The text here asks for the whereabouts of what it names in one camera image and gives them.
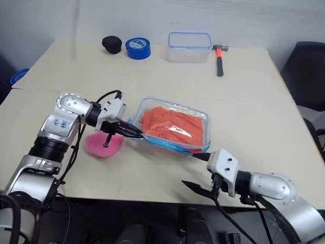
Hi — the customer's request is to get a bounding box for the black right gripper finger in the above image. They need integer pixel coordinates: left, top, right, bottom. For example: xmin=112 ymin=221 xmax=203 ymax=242
xmin=181 ymin=179 xmax=216 ymax=198
xmin=191 ymin=152 xmax=211 ymax=163

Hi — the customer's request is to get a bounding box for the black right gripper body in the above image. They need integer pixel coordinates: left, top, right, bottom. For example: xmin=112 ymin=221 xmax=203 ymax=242
xmin=210 ymin=173 xmax=230 ymax=196

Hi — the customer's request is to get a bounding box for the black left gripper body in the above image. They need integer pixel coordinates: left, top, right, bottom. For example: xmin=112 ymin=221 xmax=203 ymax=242
xmin=100 ymin=120 xmax=125 ymax=135

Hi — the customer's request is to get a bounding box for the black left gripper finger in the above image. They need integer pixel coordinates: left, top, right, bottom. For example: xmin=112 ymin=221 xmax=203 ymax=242
xmin=116 ymin=129 xmax=145 ymax=139
xmin=120 ymin=121 xmax=142 ymax=135

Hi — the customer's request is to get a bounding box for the clear plastic zipper pouch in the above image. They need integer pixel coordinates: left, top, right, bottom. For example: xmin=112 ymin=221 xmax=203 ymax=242
xmin=126 ymin=96 xmax=212 ymax=156

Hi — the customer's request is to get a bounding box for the orange cloth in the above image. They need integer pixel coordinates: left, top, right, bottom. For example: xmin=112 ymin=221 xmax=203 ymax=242
xmin=140 ymin=106 xmax=204 ymax=147

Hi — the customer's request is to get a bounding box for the dark rounded shape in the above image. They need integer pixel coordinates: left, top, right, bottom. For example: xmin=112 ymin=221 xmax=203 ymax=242
xmin=118 ymin=223 xmax=151 ymax=244
xmin=177 ymin=206 xmax=214 ymax=244

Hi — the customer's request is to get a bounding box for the blue tape roll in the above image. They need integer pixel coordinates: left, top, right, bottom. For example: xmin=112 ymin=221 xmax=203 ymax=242
xmin=125 ymin=37 xmax=151 ymax=60

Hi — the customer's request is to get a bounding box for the black round cap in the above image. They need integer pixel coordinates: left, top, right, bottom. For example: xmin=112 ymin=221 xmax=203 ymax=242
xmin=102 ymin=36 xmax=122 ymax=55

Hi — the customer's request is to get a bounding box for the orange and black hammer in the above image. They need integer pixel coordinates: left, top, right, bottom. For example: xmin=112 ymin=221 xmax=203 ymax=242
xmin=211 ymin=44 xmax=230 ymax=77

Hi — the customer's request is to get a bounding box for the clear plastic storage box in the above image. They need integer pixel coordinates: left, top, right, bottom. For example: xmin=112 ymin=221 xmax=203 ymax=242
xmin=166 ymin=32 xmax=213 ymax=63

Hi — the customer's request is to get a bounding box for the blue round lid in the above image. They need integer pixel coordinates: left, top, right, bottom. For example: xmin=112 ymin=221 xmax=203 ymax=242
xmin=10 ymin=68 xmax=30 ymax=86

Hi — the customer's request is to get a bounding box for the black chair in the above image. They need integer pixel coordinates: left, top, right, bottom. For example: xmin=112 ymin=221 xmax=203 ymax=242
xmin=280 ymin=41 xmax=325 ymax=160

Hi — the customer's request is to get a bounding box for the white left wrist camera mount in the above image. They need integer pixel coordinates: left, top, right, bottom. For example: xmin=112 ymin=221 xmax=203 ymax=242
xmin=95 ymin=98 xmax=127 ymax=132

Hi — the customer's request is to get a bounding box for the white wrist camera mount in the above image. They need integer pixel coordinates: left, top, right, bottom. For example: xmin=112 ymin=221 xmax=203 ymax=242
xmin=95 ymin=98 xmax=127 ymax=132
xmin=206 ymin=148 xmax=241 ymax=198

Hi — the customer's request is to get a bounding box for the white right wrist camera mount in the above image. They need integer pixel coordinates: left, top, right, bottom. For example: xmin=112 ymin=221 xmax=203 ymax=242
xmin=206 ymin=148 xmax=241 ymax=198

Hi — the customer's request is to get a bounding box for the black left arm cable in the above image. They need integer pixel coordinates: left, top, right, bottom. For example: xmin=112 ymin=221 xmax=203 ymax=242
xmin=64 ymin=89 xmax=124 ymax=178

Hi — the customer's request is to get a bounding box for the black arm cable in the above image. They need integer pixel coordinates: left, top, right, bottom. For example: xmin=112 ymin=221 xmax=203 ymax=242
xmin=64 ymin=89 xmax=124 ymax=178
xmin=212 ymin=175 xmax=274 ymax=244

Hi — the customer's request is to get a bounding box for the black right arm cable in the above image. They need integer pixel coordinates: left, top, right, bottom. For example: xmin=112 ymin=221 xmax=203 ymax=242
xmin=212 ymin=175 xmax=274 ymax=244

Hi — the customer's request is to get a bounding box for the black hose bundle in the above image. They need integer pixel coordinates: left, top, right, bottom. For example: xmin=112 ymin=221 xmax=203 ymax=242
xmin=0 ymin=192 xmax=43 ymax=244

